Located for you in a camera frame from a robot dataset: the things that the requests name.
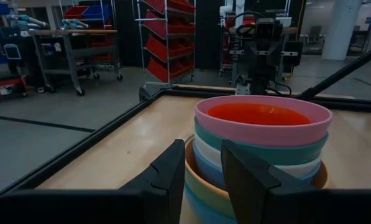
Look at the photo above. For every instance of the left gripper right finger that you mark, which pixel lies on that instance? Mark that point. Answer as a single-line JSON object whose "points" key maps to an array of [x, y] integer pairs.
{"points": [[247, 186]]}

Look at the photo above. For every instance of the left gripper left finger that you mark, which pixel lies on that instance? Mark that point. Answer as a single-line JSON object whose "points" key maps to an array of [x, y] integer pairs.
{"points": [[169, 174]]}

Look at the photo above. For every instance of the blue-grey plastic bowl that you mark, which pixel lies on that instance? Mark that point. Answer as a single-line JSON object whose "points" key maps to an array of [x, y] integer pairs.
{"points": [[208, 172]]}

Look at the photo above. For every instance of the peach plastic bowl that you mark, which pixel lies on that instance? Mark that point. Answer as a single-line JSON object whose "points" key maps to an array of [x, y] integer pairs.
{"points": [[204, 194]]}

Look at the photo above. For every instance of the pink plastic bowl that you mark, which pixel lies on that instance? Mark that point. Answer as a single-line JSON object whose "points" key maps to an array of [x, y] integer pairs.
{"points": [[266, 137]]}

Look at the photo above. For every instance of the teal green plastic bowl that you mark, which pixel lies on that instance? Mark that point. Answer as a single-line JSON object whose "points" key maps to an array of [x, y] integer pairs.
{"points": [[291, 154]]}

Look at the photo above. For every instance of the orange plastic bowl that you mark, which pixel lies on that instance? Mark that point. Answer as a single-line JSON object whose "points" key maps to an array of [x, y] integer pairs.
{"points": [[256, 115]]}

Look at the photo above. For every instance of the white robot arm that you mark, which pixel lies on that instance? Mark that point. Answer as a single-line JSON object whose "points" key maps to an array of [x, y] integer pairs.
{"points": [[238, 6]]}

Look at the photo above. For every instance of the blue-grey robot arm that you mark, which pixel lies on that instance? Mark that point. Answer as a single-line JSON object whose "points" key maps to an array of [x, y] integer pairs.
{"points": [[26, 21], [75, 24]]}

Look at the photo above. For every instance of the light blue plastic bowl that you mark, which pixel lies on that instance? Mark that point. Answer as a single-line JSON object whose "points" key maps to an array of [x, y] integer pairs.
{"points": [[204, 214]]}

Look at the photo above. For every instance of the white round pillar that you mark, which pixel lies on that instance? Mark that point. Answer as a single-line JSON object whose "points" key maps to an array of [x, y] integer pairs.
{"points": [[340, 28]]}

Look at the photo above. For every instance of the wooden-top metal workbench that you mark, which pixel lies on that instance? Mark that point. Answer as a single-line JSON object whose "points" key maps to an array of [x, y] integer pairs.
{"points": [[70, 32]]}

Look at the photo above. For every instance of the red low cart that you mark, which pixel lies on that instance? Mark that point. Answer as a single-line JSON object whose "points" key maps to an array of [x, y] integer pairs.
{"points": [[9, 84]]}

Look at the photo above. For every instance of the red storage bin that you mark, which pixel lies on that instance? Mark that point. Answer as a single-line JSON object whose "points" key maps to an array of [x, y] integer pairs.
{"points": [[75, 12]]}

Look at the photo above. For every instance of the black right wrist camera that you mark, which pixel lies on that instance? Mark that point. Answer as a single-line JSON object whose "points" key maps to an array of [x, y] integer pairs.
{"points": [[267, 29]]}

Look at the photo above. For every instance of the black diagonal frame strut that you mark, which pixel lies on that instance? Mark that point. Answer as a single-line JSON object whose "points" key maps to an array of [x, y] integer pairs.
{"points": [[343, 70]]}

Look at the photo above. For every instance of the black aluminium table frame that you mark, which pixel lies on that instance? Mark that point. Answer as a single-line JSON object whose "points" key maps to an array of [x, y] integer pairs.
{"points": [[79, 143]]}

